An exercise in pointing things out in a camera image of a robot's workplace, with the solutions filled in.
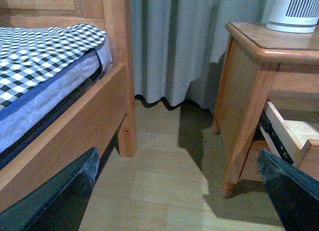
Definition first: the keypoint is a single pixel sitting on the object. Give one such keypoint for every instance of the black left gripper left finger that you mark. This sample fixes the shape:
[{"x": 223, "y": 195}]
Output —
[{"x": 60, "y": 203}]

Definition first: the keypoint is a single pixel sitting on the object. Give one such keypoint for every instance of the wooden nightstand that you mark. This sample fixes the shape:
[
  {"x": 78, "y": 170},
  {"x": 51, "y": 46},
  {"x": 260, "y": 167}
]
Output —
[{"x": 261, "y": 65}]

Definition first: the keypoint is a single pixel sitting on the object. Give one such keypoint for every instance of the grey curtain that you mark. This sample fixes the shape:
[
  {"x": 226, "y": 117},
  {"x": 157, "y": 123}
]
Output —
[{"x": 179, "y": 46}]

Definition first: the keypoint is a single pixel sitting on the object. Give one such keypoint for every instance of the white slatted air purifier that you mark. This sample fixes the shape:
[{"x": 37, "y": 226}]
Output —
[{"x": 293, "y": 16}]

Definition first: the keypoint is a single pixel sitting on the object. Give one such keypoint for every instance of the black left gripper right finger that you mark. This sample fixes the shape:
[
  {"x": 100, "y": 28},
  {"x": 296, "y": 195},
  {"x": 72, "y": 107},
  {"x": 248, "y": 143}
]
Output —
[{"x": 294, "y": 194}]

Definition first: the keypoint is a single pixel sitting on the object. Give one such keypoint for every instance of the wooden drawer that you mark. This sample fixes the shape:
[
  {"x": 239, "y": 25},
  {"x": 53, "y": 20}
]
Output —
[
  {"x": 292, "y": 133},
  {"x": 250, "y": 169}
]

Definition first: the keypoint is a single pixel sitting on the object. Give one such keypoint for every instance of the wooden bed frame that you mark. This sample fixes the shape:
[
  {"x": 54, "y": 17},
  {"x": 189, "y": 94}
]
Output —
[{"x": 107, "y": 108}]

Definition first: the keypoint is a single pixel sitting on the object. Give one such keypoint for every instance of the checkered mattress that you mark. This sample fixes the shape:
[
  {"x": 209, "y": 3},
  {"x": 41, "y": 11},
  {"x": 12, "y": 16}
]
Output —
[{"x": 39, "y": 67}]

